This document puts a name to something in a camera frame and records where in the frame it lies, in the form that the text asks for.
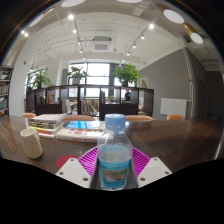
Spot dark low shelf unit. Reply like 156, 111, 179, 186
25, 84, 155, 121

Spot tall dark bookshelf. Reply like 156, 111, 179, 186
0, 65, 14, 117

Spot person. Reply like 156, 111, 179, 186
124, 89, 132, 102

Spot ceiling lights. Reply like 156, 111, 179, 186
19, 0, 204, 58

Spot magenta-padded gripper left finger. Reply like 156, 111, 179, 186
54, 146, 101, 190

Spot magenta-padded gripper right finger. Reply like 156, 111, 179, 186
131, 147, 173, 189

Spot leafy green potted plant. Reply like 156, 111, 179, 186
31, 68, 52, 90
66, 65, 88, 85
111, 63, 143, 88

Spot white book with red print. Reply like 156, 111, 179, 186
55, 127, 105, 144

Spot cream ceramic cup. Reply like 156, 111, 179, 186
19, 128, 44, 160

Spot stack of books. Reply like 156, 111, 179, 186
28, 113, 68, 140

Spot flat round red coaster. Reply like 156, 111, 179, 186
55, 154, 79, 170

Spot clear water bottle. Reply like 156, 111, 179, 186
96, 113, 134, 191

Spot white board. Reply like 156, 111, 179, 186
159, 97, 188, 118

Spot blue-covered book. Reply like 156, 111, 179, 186
64, 120, 105, 131

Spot ceiling air conditioner unit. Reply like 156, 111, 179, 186
91, 35, 113, 52

